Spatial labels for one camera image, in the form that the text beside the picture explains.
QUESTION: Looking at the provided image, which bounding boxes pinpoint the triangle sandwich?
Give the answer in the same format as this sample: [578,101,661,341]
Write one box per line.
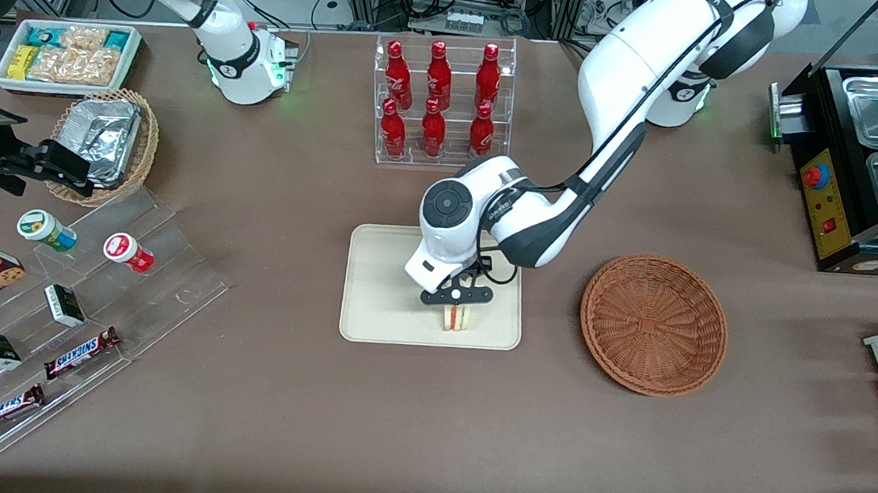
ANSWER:
[439,298,477,335]

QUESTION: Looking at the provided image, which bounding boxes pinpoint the cream plastic tray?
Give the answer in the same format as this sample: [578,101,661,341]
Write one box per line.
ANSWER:
[338,221,530,358]

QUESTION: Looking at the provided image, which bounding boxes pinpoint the light wicker basket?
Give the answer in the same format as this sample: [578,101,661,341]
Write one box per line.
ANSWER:
[42,82,163,213]

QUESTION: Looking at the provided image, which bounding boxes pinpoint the brown wicker basket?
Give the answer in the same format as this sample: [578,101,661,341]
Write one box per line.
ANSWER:
[573,248,735,403]

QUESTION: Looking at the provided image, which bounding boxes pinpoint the silver foil container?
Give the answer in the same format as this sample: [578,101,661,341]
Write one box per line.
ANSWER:
[55,94,144,191]

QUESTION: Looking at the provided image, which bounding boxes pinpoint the green-lidded sunflower cup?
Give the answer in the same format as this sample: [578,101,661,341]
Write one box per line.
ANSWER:
[15,207,80,255]

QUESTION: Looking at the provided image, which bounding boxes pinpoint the white rectangular bin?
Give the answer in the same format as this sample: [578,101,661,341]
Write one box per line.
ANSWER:
[0,13,145,104]

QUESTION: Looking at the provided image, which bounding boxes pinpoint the yellow snack pack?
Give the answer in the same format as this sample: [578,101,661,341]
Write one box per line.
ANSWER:
[7,44,40,81]

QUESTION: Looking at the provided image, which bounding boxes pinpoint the clear bag of crackers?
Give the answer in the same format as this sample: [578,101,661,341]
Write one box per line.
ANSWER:
[59,25,109,53]
[29,43,125,89]

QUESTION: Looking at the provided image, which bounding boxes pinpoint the red-lidded white cup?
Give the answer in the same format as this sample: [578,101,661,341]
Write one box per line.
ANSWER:
[101,231,157,275]

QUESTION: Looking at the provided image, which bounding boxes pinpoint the red bottle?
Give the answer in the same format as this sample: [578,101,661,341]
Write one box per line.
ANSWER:
[468,100,498,159]
[418,97,450,159]
[424,40,456,112]
[378,97,410,159]
[382,40,418,112]
[473,41,504,113]

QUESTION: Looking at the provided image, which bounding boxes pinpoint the clear acrylic bottle rack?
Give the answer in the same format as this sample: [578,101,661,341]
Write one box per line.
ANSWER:
[365,27,520,176]

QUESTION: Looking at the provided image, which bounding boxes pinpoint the clear acrylic stepped shelf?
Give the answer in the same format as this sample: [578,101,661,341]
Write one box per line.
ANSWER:
[0,173,239,476]

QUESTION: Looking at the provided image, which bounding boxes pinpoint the white power strip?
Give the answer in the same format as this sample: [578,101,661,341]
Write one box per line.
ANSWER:
[444,9,485,32]

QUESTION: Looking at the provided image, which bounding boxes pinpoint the black food warmer machine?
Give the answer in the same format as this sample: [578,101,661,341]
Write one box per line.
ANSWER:
[753,2,878,278]

